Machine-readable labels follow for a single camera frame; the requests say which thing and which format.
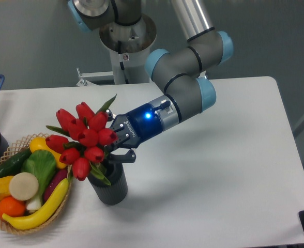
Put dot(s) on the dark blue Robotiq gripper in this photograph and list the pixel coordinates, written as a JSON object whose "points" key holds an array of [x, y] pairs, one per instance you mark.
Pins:
{"points": [[132, 129]]}

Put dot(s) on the red tulip bouquet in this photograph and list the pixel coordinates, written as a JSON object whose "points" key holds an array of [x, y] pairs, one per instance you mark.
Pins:
{"points": [[81, 141]]}

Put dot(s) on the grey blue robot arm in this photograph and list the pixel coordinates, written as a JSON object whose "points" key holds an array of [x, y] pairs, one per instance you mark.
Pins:
{"points": [[128, 34]]}

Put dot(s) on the dark grey ribbed vase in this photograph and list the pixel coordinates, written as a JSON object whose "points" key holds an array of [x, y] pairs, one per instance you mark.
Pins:
{"points": [[117, 191]]}

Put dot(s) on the purple sweet potato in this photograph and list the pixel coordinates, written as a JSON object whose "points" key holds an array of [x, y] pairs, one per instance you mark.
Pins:
{"points": [[58, 177]]}

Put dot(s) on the yellow squash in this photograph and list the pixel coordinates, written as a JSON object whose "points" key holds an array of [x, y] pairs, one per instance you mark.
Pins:
{"points": [[39, 143]]}

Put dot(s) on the green bok choy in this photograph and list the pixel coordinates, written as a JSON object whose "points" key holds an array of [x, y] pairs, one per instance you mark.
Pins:
{"points": [[42, 164]]}

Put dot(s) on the beige round disc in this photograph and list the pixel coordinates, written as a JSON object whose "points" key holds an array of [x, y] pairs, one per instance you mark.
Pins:
{"points": [[23, 186]]}

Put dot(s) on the green cucumber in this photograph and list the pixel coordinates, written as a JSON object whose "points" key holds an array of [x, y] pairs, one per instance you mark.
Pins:
{"points": [[13, 165]]}

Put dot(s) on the yellow bell pepper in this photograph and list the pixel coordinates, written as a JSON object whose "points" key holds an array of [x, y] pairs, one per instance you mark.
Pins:
{"points": [[4, 186]]}

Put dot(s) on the yellow banana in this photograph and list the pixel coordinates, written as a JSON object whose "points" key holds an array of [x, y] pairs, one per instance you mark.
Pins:
{"points": [[44, 213]]}

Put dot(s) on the orange fruit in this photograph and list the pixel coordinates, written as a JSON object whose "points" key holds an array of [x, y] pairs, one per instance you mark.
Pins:
{"points": [[12, 207]]}

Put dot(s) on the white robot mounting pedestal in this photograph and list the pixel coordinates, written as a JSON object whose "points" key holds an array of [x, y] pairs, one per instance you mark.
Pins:
{"points": [[127, 68]]}

